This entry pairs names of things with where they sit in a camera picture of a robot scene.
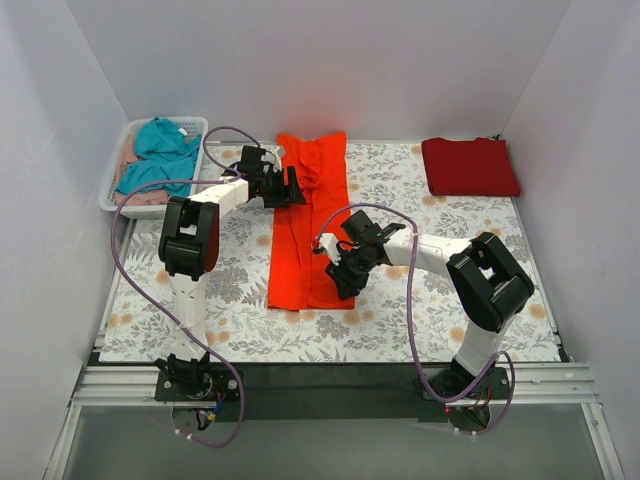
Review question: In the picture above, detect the orange t-shirt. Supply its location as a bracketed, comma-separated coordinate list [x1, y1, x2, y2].
[267, 132, 355, 311]

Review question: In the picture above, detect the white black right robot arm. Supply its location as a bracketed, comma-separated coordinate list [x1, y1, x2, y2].
[312, 203, 534, 403]

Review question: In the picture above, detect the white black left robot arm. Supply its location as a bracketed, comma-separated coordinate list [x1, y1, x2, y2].
[156, 145, 306, 400]

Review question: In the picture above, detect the white plastic laundry basket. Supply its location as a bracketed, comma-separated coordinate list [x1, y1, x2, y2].
[98, 116, 209, 220]

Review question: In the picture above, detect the teal t-shirt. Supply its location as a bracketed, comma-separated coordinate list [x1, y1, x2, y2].
[116, 117, 202, 197]

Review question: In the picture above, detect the pink t-shirt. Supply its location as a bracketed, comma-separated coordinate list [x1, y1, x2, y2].
[115, 136, 169, 206]

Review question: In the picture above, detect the folded dark red t-shirt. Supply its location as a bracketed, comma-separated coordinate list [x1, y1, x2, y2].
[421, 137, 521, 197]

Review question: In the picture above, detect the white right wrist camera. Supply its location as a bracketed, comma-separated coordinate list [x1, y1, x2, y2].
[312, 233, 349, 266]

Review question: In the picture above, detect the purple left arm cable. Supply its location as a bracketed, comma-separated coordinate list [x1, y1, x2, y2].
[110, 125, 274, 448]

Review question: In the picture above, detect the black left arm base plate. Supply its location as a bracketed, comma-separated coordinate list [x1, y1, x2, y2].
[153, 369, 239, 402]

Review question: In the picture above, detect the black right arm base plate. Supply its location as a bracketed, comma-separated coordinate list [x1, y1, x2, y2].
[427, 360, 510, 401]

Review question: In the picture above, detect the aluminium rail frame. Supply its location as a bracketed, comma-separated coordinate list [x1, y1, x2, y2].
[45, 363, 624, 479]

